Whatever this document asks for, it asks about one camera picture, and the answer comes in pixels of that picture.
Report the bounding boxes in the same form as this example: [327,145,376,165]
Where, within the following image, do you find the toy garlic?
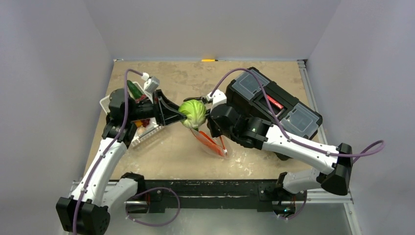
[136,126,146,136]

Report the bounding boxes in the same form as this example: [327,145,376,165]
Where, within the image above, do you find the black pliers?
[183,96,212,104]

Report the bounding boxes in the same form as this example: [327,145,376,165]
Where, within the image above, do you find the orange toy carrot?
[194,131,228,158]

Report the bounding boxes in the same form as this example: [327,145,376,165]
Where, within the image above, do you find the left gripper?
[127,90,186,126]

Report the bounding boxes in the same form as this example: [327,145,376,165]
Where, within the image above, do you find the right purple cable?
[210,68,386,165]

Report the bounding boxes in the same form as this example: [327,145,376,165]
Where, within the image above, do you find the white plastic basket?
[99,80,162,148]

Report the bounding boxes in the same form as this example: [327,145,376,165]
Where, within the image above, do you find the purple toy grapes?
[140,118,151,128]

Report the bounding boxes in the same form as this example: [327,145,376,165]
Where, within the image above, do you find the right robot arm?
[208,104,352,199]

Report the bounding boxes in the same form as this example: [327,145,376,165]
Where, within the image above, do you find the black plastic toolbox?
[225,67,323,140]

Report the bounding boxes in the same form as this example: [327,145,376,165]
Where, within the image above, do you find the green toy cabbage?
[178,99,207,130]

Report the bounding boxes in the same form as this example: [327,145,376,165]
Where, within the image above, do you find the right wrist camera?
[205,90,227,109]

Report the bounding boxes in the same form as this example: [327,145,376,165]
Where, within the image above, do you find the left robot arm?
[56,89,186,235]

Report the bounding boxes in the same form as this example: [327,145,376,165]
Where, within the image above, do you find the clear zip top bag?
[190,129,231,159]

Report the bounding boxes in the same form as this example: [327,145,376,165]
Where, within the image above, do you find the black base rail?
[126,179,307,214]

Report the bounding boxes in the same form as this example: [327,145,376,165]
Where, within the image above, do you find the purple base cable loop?
[125,187,181,228]

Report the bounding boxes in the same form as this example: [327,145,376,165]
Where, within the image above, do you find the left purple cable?
[71,69,145,235]

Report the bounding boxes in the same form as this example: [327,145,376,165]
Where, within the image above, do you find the green toy cucumber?
[127,80,143,100]

